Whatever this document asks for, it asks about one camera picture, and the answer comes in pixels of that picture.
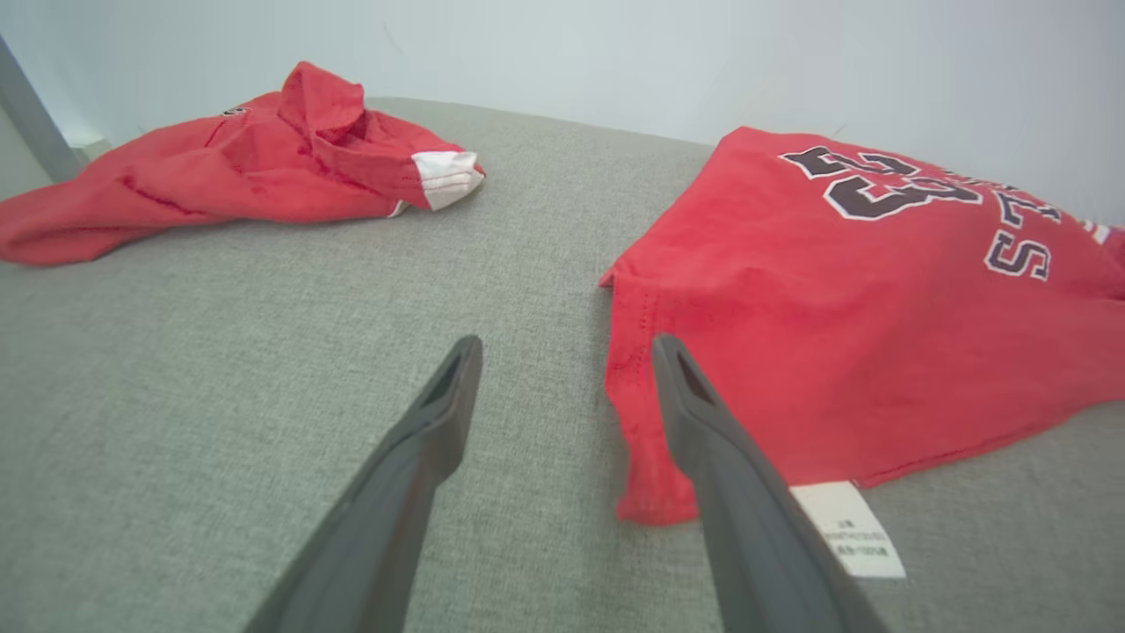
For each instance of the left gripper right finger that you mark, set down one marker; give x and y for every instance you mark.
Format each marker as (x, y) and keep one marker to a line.
(756, 545)

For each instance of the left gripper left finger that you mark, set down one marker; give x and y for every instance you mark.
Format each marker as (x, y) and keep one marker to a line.
(387, 527)

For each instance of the red basketball jersey white trim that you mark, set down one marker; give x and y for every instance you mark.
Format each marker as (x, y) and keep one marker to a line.
(835, 334)

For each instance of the red basketball shorts white hem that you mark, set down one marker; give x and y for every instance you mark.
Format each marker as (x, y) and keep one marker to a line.
(220, 167)

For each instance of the grey fabric sofa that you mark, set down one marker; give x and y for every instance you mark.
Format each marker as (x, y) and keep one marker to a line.
(264, 352)

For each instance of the grey wall edge strip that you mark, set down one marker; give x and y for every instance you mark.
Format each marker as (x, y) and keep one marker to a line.
(35, 123)

